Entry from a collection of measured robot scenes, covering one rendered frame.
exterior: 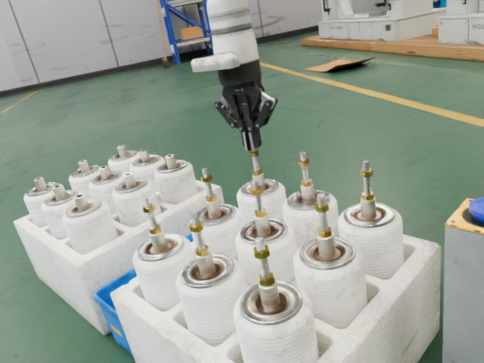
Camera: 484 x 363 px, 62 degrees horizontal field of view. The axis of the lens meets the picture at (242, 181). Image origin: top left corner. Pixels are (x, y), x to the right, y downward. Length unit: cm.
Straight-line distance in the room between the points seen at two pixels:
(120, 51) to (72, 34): 71
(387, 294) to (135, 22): 647
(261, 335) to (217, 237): 26
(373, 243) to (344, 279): 10
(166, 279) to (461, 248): 40
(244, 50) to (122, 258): 49
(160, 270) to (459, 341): 41
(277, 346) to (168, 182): 59
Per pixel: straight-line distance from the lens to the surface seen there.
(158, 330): 63
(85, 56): 691
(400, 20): 394
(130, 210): 93
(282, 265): 63
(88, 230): 89
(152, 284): 66
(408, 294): 65
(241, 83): 70
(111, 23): 687
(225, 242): 70
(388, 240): 63
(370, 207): 64
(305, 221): 68
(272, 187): 78
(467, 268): 54
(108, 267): 89
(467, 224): 52
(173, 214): 94
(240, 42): 69
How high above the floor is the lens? 57
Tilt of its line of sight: 23 degrees down
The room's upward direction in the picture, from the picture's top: 11 degrees counter-clockwise
